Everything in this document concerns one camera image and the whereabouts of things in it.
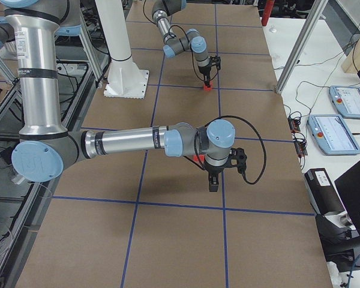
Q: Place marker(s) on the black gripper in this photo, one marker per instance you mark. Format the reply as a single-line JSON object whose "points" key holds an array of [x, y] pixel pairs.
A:
{"points": [[204, 71], [215, 170]]}

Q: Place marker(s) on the red cylinder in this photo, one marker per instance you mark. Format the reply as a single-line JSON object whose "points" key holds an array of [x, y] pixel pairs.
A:
{"points": [[267, 12]]}

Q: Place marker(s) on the black power box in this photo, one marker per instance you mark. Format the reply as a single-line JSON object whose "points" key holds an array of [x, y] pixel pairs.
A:
{"points": [[322, 193]]}

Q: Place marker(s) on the near teach pendant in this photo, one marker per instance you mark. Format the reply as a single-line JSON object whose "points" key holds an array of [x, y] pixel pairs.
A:
{"points": [[333, 135]]}

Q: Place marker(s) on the teach pendant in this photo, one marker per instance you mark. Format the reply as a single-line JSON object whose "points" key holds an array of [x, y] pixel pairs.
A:
{"points": [[333, 135], [346, 100]]}

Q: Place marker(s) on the black monitor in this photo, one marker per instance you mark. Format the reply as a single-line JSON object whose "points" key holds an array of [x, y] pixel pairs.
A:
{"points": [[338, 242]]}

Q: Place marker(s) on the far teach pendant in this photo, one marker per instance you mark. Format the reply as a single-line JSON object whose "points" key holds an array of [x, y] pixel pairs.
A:
{"points": [[346, 100]]}

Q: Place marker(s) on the white pedestal base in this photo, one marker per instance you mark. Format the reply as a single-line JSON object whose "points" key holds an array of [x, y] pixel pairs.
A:
{"points": [[124, 79]]}

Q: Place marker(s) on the aluminium frame post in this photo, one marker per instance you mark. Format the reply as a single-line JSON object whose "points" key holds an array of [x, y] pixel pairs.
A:
{"points": [[301, 41]]}

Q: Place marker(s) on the aluminium side frame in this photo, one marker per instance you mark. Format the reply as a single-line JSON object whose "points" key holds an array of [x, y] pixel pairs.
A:
{"points": [[46, 148]]}

